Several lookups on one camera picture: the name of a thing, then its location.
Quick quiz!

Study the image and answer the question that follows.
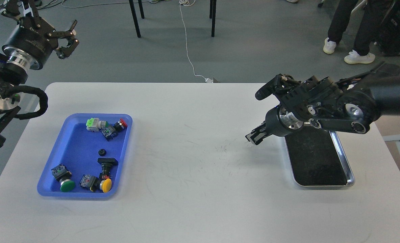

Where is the white chair base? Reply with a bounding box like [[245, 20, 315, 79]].
[[318, 0, 371, 17]]

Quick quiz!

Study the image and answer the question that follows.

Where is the black floor cable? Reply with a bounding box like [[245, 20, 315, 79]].
[[31, 0, 65, 10]]

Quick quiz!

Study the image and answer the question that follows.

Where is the white power cable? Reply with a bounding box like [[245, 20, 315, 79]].
[[179, 0, 214, 83]]

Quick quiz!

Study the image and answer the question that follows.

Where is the green mushroom push button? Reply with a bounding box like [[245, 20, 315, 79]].
[[51, 164, 75, 192]]

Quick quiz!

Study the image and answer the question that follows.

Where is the black table leg left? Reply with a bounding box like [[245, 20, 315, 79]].
[[128, 0, 145, 38]]

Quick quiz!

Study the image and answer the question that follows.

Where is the yellow mushroom push button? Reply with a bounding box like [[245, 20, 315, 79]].
[[79, 174, 113, 193]]

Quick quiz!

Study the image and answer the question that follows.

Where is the red push button switch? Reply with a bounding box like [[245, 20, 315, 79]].
[[100, 118, 128, 141]]

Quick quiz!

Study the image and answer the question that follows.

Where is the black table leg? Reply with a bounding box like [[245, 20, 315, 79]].
[[209, 0, 217, 37], [128, 0, 145, 38]]

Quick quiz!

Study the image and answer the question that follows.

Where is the blue plastic tray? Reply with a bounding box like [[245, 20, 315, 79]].
[[37, 113, 133, 199]]

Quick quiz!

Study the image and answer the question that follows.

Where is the green white push button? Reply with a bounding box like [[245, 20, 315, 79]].
[[85, 117, 109, 132]]

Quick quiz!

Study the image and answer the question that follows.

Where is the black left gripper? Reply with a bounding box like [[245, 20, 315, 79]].
[[0, 0, 80, 71]]

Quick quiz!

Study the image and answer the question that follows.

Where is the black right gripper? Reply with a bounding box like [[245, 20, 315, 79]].
[[245, 106, 303, 145]]

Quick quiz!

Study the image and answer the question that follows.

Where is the black table leg right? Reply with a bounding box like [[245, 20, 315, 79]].
[[209, 0, 217, 37]]

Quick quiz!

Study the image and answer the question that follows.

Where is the silver metal tray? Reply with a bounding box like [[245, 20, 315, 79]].
[[284, 126, 355, 188]]

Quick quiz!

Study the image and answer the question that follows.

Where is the black equipment case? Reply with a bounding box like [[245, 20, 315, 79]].
[[376, 0, 400, 56]]

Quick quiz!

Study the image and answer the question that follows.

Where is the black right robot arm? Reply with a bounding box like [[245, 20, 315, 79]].
[[245, 62, 400, 145]]

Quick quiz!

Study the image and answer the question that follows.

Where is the person in black trousers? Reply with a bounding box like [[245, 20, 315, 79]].
[[323, 0, 395, 65]]

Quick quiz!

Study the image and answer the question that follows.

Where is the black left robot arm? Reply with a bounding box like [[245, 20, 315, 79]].
[[0, 0, 79, 148]]

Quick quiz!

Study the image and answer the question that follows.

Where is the black push button switch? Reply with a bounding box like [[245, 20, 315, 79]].
[[97, 158, 118, 180]]

